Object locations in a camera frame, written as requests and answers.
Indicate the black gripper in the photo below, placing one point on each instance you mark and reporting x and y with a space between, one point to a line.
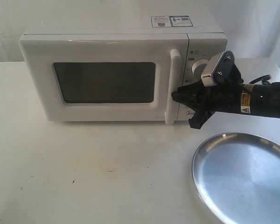
211 98

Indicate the white microwave door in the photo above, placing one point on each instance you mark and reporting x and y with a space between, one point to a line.
106 77

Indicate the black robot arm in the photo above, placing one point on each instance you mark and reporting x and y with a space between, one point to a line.
256 99

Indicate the white microwave oven body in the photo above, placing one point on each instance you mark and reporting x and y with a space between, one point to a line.
133 17

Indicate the upper white control knob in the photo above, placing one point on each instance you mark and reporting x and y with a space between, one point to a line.
198 67

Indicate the round stainless steel tray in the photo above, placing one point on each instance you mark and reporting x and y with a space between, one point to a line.
237 178

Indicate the blue white warning sticker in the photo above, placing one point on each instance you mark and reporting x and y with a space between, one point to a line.
172 21

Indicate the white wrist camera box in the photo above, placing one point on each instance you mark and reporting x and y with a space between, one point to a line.
215 68

